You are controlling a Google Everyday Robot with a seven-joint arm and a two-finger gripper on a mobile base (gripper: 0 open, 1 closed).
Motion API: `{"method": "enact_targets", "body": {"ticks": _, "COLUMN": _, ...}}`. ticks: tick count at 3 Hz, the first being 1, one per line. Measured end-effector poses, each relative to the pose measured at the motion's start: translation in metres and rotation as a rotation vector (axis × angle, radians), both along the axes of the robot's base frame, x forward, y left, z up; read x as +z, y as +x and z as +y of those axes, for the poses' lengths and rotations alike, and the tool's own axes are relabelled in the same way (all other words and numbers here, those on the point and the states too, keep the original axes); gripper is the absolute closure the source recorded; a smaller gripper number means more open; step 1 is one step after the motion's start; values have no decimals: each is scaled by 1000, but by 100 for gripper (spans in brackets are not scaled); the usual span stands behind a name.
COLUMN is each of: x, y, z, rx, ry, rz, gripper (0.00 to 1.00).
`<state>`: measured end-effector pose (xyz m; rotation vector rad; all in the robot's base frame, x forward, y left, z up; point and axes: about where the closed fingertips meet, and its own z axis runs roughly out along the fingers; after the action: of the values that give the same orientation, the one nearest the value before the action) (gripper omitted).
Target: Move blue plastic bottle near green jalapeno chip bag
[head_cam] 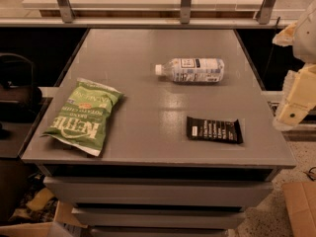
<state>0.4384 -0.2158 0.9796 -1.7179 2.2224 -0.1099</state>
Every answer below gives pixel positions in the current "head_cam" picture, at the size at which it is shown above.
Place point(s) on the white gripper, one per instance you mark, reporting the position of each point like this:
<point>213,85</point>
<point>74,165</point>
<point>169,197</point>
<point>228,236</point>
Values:
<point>306,39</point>

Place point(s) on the clear plastic water bottle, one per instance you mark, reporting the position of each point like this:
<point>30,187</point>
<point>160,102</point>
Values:
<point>192,70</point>

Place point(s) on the green Kettle chip bag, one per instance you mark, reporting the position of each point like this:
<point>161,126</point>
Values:
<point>82,120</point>

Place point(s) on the black snack bar wrapper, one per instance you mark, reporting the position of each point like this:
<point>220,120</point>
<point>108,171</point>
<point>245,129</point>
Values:
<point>225,131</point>

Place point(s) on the cardboard box right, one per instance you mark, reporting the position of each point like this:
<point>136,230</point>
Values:
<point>300,200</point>

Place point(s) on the cardboard box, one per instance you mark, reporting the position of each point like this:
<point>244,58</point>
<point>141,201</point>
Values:
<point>300,200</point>
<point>64,224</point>

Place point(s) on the grey drawer cabinet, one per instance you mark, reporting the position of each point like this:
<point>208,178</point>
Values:
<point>151,180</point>

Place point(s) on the black office chair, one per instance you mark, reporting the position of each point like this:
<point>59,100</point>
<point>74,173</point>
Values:
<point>20,95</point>

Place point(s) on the cardboard box bottom left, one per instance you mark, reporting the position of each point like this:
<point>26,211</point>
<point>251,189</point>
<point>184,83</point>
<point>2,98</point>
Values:
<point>64,224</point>

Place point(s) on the yellow paper scrap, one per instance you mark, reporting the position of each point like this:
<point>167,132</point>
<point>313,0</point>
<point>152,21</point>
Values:
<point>40,200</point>

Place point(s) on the metal railing frame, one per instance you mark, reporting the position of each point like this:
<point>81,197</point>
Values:
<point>168,14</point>

